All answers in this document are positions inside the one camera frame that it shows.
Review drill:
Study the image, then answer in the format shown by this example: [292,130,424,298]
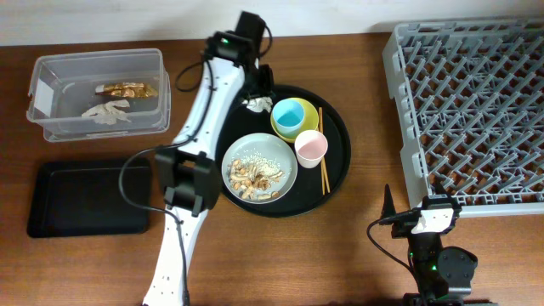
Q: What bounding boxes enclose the grey plate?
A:
[219,133,298,206]

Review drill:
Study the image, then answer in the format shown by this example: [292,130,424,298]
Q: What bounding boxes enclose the grey tissue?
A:
[242,97,273,113]

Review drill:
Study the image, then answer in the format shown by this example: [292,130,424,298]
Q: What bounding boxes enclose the black rectangular tray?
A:
[26,159,150,238]

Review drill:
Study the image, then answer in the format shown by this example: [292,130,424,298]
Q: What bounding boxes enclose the food scraps on plate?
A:
[227,155,284,201]

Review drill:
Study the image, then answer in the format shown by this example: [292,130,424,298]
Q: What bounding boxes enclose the gold snack wrapper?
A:
[95,82,159,98]

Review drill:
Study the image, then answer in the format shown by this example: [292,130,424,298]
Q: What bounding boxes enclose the pink cup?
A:
[294,130,328,168]

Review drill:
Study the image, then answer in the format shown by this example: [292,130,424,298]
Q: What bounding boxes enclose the white label on bin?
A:
[34,79,54,117]

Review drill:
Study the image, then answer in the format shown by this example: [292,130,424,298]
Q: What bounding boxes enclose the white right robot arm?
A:
[378,182,462,239]

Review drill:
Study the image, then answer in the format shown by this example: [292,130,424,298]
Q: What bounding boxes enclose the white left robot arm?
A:
[143,12,274,306]

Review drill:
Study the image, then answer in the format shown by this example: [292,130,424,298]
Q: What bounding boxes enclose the white tissue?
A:
[81,99,130,125]

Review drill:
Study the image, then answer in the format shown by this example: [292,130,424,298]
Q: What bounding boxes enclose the light blue cup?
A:
[272,99,305,138]

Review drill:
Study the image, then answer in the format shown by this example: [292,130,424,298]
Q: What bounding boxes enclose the grey dishwasher rack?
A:
[382,18,543,218]

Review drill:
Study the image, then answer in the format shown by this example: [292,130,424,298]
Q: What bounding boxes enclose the clear plastic bin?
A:
[26,48,171,142]

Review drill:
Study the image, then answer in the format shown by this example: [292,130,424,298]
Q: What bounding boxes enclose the yellow bowl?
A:
[270,98,319,143]

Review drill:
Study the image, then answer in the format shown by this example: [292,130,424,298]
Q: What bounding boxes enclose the black round tray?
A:
[215,84,351,218]

